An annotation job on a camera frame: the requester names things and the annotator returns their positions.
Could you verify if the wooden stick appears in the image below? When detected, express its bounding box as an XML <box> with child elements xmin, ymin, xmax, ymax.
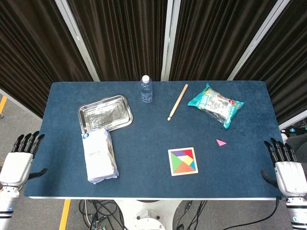
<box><xmin>167</xmin><ymin>83</ymin><xmax>189</xmax><ymax>122</ymax></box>

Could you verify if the yellow tangram piece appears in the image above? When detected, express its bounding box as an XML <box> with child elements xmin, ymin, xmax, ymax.
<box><xmin>179</xmin><ymin>155</ymin><xmax>194</xmax><ymax>166</ymax></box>

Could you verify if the green tangram triangle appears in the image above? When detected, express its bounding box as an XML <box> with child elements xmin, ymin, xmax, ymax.
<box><xmin>170</xmin><ymin>153</ymin><xmax>184</xmax><ymax>173</ymax></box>

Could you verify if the long yellow floor tape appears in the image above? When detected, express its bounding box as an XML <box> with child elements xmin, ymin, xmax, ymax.
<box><xmin>59</xmin><ymin>199</ymin><xmax>71</xmax><ymax>230</ymax></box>

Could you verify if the black equipment box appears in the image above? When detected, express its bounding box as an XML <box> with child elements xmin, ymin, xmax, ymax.
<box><xmin>280</xmin><ymin>126</ymin><xmax>307</xmax><ymax>144</ymax></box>

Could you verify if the white partition base rail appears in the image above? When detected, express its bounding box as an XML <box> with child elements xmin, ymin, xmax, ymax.
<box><xmin>279</xmin><ymin>112</ymin><xmax>307</xmax><ymax>130</ymax></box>

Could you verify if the long black cable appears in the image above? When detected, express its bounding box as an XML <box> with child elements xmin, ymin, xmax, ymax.
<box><xmin>229</xmin><ymin>196</ymin><xmax>282</xmax><ymax>230</ymax></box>

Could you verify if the colourful tangram puzzle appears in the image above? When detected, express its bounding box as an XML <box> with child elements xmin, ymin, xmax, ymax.
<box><xmin>167</xmin><ymin>147</ymin><xmax>199</xmax><ymax>177</ymax></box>

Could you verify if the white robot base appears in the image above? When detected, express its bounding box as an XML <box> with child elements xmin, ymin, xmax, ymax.
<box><xmin>115</xmin><ymin>200</ymin><xmax>183</xmax><ymax>230</ymax></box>

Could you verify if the blue table mat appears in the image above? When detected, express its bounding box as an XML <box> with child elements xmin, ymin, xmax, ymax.
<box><xmin>24</xmin><ymin>80</ymin><xmax>288</xmax><ymax>199</ymax></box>

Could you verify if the black cable bundle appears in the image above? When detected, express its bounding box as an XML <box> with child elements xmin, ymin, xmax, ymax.
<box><xmin>79</xmin><ymin>200</ymin><xmax>128</xmax><ymax>230</ymax></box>

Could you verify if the stainless steel tray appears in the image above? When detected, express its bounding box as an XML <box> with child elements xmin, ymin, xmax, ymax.
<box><xmin>78</xmin><ymin>95</ymin><xmax>134</xmax><ymax>133</ymax></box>

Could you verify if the short yellow floor tape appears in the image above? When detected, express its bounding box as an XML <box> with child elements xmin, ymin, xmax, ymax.
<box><xmin>0</xmin><ymin>95</ymin><xmax>8</xmax><ymax>114</ymax></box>

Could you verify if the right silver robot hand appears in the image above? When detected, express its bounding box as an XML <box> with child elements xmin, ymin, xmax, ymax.
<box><xmin>260</xmin><ymin>137</ymin><xmax>307</xmax><ymax>198</ymax></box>

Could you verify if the clear plastic water bottle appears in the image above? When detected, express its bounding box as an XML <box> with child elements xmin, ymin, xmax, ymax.
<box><xmin>140</xmin><ymin>75</ymin><xmax>154</xmax><ymax>104</ymax></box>

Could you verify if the white paper bag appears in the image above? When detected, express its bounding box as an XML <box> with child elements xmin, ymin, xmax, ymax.
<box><xmin>81</xmin><ymin>127</ymin><xmax>120</xmax><ymax>185</ymax></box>

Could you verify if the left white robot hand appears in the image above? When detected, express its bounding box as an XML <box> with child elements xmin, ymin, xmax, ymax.
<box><xmin>0</xmin><ymin>130</ymin><xmax>48</xmax><ymax>191</ymax></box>

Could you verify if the teal snack bag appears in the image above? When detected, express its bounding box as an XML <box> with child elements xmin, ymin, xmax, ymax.
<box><xmin>187</xmin><ymin>83</ymin><xmax>245</xmax><ymax>129</ymax></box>

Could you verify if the orange tangram triangle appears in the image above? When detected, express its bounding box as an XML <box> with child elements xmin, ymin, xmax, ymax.
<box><xmin>174</xmin><ymin>161</ymin><xmax>197</xmax><ymax>174</ymax></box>

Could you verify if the dark brown curtain panel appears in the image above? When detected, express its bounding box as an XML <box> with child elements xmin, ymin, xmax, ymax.
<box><xmin>169</xmin><ymin>0</ymin><xmax>279</xmax><ymax>81</ymax></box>
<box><xmin>0</xmin><ymin>0</ymin><xmax>94</xmax><ymax>119</ymax></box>
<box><xmin>234</xmin><ymin>0</ymin><xmax>307</xmax><ymax>125</ymax></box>
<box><xmin>67</xmin><ymin>0</ymin><xmax>168</xmax><ymax>82</ymax></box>

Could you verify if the white partition post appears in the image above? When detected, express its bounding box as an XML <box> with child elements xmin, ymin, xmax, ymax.
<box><xmin>227</xmin><ymin>0</ymin><xmax>292</xmax><ymax>81</ymax></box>
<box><xmin>54</xmin><ymin>0</ymin><xmax>100</xmax><ymax>82</ymax></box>
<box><xmin>160</xmin><ymin>0</ymin><xmax>181</xmax><ymax>81</ymax></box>

